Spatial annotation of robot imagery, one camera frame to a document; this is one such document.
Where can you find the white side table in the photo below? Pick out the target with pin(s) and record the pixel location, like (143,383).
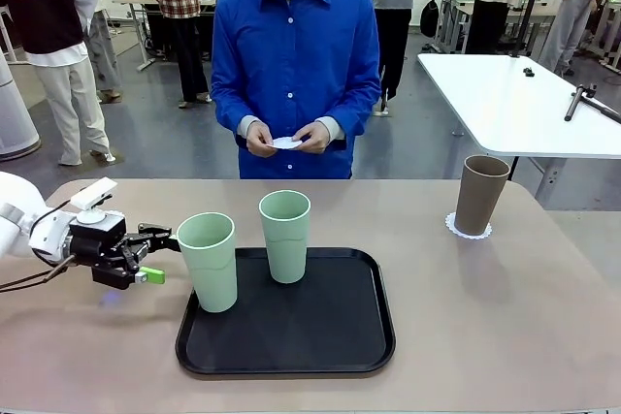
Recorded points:
(495,99)

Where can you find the small black object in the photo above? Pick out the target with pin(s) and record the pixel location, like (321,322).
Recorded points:
(529,72)

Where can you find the black metal rod with clamp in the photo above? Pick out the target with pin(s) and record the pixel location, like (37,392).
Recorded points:
(575,104)

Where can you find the light green plastic cup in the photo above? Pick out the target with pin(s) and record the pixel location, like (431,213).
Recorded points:
(211,268)
(286,249)

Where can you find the person in blue shirt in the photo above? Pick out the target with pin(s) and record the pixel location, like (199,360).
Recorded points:
(296,45)

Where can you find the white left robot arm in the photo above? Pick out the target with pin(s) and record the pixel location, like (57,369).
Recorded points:
(14,220)

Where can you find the person's right hand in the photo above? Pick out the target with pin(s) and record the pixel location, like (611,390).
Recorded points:
(259,140)

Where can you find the black hanging bag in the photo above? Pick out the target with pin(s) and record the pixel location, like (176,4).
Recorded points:
(430,19)

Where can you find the person's left hand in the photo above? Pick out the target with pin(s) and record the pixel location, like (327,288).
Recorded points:
(317,140)

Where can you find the person's left forearm blue sleeve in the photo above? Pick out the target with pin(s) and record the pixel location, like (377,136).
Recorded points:
(359,113)

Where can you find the black tripod stand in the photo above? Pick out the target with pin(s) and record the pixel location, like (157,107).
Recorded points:
(531,2)

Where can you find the black plastic serving tray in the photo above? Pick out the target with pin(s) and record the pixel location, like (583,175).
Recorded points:
(301,327)

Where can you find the person's right forearm blue sleeve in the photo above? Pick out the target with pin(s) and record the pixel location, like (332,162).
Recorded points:
(228,111)

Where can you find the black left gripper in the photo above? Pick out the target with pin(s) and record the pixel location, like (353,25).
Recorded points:
(104,249)

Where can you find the white cylindrical air purifier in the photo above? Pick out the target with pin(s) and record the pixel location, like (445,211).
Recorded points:
(14,118)

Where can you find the brown plastic cup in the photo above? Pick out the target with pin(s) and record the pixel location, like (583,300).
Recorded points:
(480,196)

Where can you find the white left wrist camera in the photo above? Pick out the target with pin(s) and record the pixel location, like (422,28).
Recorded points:
(94,193)

